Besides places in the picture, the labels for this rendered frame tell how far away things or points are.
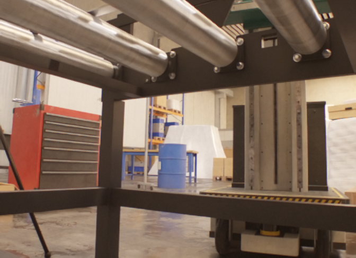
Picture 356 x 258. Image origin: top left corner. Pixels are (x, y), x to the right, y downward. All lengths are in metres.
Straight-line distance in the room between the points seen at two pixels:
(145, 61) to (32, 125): 2.05
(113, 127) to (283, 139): 0.97
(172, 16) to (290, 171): 1.31
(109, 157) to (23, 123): 1.85
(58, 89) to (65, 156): 2.65
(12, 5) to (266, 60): 0.82
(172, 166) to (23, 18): 5.82
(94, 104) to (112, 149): 4.34
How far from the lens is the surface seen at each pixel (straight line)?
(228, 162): 11.10
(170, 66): 1.39
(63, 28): 1.01
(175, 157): 6.59
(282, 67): 1.21
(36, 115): 3.13
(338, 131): 4.62
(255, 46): 1.27
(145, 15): 0.84
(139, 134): 6.13
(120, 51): 1.15
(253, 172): 1.95
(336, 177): 4.62
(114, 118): 1.54
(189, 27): 0.95
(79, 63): 1.40
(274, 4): 0.79
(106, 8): 1.08
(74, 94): 5.78
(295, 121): 1.95
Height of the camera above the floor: 0.45
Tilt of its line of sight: 7 degrees up
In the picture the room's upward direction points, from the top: 2 degrees clockwise
